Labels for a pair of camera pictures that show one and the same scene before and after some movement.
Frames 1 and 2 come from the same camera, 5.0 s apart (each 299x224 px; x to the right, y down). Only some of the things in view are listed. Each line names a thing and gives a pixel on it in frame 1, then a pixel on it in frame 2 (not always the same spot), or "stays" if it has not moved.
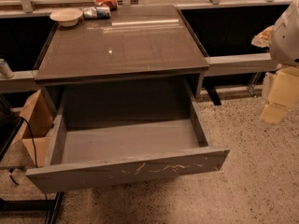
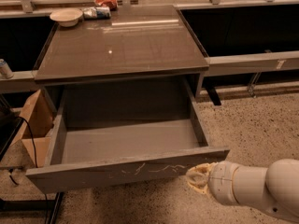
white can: x=6 y=73 stays
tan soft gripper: x=286 y=42 -> x=221 y=181
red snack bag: x=107 y=1 stays
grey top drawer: x=126 y=133 stays
